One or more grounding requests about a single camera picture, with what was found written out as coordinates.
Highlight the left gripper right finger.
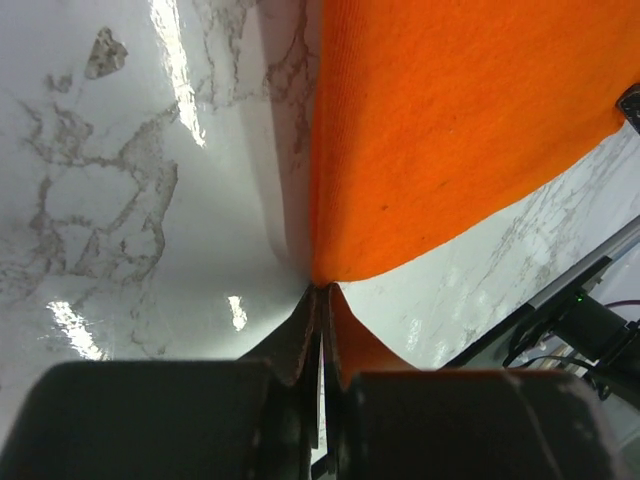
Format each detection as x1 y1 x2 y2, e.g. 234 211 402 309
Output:
320 282 419 474

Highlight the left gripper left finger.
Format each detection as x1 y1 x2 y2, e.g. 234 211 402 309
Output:
240 286 320 479

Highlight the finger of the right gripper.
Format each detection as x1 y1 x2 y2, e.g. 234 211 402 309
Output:
616 83 640 133

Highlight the orange t-shirt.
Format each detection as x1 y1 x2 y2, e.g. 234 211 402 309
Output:
308 0 640 284

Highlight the aluminium extrusion crossbar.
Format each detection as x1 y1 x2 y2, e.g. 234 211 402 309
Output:
527 216 639 309

